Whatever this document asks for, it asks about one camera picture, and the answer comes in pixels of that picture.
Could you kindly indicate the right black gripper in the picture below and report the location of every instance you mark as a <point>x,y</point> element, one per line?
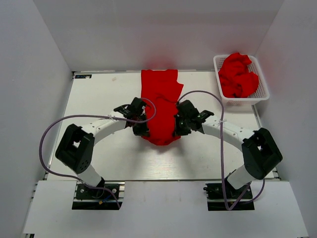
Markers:
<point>179,131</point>

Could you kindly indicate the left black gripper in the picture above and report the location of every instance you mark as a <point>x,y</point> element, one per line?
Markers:
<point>142,131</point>

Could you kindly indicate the red t shirt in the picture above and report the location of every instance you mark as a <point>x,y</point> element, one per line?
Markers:
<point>162,88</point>

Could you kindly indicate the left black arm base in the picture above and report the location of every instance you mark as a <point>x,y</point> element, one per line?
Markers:
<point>91,199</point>

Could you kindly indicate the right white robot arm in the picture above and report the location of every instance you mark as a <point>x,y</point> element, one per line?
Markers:
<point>260,152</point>

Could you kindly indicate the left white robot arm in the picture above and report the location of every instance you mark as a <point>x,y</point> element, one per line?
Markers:
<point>75,149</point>

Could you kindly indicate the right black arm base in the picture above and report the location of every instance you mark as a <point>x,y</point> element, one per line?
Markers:
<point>215,199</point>

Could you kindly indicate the red t shirts pile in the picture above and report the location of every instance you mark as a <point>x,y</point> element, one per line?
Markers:
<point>235,78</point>

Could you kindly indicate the white plastic basket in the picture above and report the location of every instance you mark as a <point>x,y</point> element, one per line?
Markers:
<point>261,94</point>

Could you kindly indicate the blue table label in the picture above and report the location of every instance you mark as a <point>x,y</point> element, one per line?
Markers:
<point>83,76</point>

